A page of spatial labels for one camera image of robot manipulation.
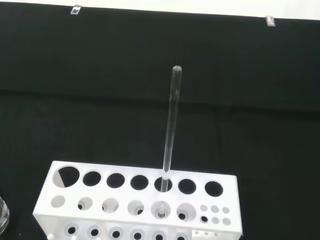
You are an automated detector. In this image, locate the black bench cloth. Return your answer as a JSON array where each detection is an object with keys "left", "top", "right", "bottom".
[{"left": 0, "top": 1, "right": 320, "bottom": 240}]

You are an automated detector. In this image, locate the white test tube rack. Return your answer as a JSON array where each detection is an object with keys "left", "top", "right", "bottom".
[{"left": 32, "top": 160, "right": 244, "bottom": 240}]

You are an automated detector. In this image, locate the small clear glass beaker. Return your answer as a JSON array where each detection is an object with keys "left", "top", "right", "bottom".
[{"left": 0, "top": 196, "right": 11, "bottom": 234}]

